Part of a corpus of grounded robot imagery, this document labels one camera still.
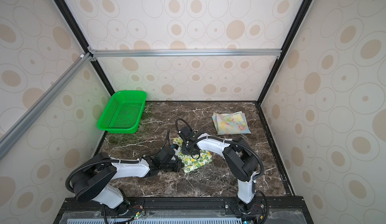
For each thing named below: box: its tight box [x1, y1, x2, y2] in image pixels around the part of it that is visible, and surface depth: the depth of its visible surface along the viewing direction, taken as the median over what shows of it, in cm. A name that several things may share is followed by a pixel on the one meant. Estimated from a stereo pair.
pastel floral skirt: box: [211, 110, 252, 136], surface depth 105 cm
